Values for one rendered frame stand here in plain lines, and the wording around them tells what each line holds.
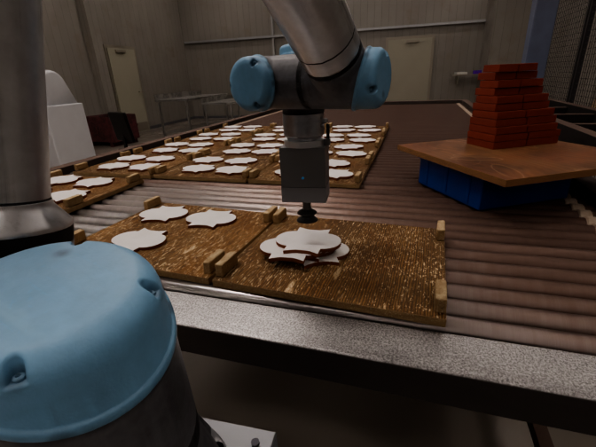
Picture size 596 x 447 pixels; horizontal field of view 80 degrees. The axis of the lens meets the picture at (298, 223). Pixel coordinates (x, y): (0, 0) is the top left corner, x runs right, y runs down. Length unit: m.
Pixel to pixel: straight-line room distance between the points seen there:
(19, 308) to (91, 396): 0.06
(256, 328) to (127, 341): 0.40
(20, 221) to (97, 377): 0.15
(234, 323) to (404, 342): 0.27
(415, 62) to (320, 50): 11.49
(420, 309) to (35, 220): 0.51
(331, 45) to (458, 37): 11.66
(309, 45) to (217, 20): 12.89
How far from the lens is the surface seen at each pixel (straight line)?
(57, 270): 0.26
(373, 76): 0.47
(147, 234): 0.93
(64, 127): 6.67
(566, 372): 0.61
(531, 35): 2.43
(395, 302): 0.61
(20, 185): 0.34
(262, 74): 0.52
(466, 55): 12.10
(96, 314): 0.22
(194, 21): 13.67
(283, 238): 0.75
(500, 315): 0.68
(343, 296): 0.62
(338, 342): 0.56
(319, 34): 0.42
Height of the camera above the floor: 1.28
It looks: 23 degrees down
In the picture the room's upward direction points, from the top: 3 degrees counter-clockwise
